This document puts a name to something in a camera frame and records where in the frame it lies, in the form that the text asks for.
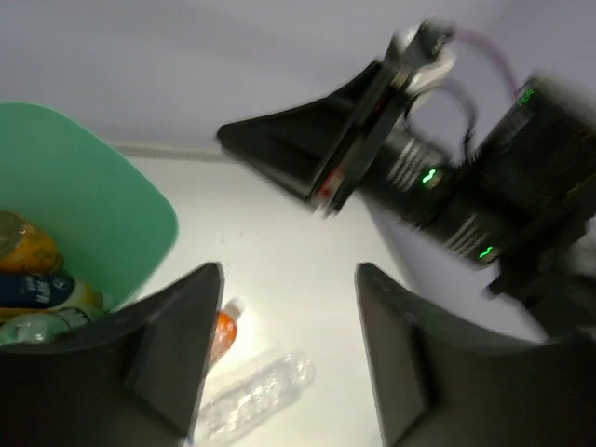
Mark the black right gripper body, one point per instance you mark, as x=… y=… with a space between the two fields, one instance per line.
x=382 y=157

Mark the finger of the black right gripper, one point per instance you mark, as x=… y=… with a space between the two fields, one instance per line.
x=290 y=148

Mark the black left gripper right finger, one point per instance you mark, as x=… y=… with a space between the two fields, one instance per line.
x=440 y=380

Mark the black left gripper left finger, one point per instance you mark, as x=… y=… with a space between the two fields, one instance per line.
x=133 y=378

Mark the clear bottle orange flower label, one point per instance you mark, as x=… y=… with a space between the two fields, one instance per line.
x=225 y=330

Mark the green Sprite plastic bottle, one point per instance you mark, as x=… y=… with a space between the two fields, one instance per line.
x=39 y=328

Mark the clear bottle blue white cap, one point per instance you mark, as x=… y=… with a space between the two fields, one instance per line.
x=241 y=407

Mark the small orange juice bottle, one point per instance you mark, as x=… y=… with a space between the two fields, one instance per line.
x=25 y=248

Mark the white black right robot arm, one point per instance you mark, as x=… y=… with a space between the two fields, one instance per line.
x=527 y=194

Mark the green plastic bin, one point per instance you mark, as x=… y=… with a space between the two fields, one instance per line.
x=113 y=227

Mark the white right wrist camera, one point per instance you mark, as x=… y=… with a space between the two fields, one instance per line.
x=425 y=52

